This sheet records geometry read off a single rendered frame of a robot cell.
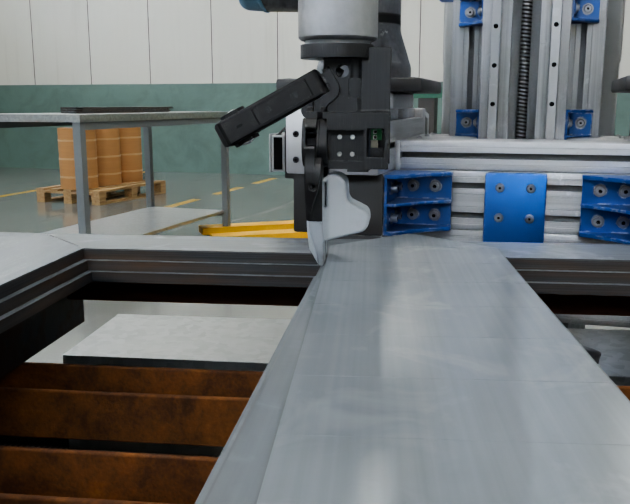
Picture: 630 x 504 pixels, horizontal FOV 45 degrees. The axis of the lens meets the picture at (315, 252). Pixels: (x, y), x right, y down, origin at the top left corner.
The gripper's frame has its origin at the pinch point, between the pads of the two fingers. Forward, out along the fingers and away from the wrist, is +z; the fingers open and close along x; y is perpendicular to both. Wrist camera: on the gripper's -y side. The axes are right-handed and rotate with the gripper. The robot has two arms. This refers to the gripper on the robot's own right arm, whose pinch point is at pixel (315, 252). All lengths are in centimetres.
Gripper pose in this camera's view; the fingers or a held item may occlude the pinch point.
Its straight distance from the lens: 76.5
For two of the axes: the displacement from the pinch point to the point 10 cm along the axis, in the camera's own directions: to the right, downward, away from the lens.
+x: 1.2, -1.9, 9.7
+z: 0.0, 9.8, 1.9
